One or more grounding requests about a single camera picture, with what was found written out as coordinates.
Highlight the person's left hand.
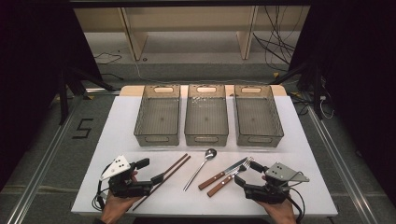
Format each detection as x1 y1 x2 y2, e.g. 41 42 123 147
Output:
100 170 142 224

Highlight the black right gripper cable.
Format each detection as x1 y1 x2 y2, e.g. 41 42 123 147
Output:
284 171 306 224

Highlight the wooden handled fork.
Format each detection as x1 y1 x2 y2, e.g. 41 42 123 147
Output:
206 157 255 198

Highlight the smoky clear plastic bin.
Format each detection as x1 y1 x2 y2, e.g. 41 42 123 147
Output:
233 84 285 148
134 83 182 147
184 83 230 147

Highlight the black metal stand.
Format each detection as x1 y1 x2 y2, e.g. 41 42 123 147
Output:
269 61 325 121
57 64 117 126

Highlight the thin black floor cable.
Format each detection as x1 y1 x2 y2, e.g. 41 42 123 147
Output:
93 51 123 65

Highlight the brown wooden chopstick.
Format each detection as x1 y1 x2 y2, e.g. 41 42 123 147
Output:
132 155 192 212
163 152 190 176

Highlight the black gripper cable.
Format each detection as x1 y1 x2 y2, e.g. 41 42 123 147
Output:
284 171 306 224
91 161 114 213

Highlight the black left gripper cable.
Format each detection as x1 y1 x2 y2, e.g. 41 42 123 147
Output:
91 161 114 213

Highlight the aluminium floor rail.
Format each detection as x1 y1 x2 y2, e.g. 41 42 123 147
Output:
305 105 380 224
5 94 84 224

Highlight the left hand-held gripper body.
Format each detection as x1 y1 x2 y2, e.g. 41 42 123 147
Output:
100 154 154 199

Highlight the silver metal spoon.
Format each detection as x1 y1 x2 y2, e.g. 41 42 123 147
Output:
182 147 219 192

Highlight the black curtain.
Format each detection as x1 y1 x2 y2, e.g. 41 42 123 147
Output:
289 0 396 200
0 0 103 191

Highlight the light wooden shelf unit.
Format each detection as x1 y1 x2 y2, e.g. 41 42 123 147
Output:
74 5 310 62

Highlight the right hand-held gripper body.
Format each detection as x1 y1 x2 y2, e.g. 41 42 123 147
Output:
243 161 311 205

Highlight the person's right hand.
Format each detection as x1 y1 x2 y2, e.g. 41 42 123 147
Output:
256 175 297 224

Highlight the light wooden table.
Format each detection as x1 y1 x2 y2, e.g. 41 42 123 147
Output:
119 84 288 98

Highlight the white floor cable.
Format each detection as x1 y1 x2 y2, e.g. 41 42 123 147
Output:
318 92 335 120

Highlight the wooden handled knife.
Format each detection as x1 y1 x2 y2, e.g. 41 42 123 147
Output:
197 157 249 191

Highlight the bundle of black floor cables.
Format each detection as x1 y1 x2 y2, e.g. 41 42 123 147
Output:
252 5 304 73

